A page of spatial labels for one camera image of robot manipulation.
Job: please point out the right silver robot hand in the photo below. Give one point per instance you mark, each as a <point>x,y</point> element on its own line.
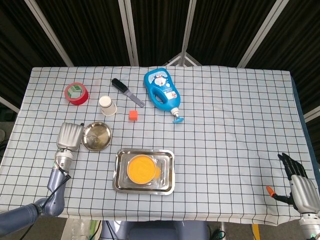
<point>305,193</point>

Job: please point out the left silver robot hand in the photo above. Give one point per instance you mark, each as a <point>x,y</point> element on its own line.
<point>70,136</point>

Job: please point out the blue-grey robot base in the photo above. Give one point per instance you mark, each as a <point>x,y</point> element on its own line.
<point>155,231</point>

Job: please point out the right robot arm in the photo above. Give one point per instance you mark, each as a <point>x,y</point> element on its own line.
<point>310,226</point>

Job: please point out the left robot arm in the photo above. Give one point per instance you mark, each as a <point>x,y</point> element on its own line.
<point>56,180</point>

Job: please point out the round steel plate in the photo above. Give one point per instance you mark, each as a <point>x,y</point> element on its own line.
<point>102,132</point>

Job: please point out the bowl of orange powder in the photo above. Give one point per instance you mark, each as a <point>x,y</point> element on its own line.
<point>141,169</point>

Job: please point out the rectangular steel tray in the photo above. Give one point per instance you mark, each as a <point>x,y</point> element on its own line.
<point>165,185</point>

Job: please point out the red tape roll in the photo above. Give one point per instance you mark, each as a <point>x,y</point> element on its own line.
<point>82,100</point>

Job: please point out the white paper cup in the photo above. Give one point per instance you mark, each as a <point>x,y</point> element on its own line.
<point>107,106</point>

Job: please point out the orange cube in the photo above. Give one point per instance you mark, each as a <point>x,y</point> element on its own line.
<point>133,115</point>

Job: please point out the blue checked tablecloth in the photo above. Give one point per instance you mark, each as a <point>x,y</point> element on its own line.
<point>225,150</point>

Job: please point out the blue detergent bottle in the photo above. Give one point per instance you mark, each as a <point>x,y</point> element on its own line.
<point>170,100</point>

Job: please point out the black folding screen white frame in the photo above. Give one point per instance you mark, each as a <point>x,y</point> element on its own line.
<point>100,30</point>

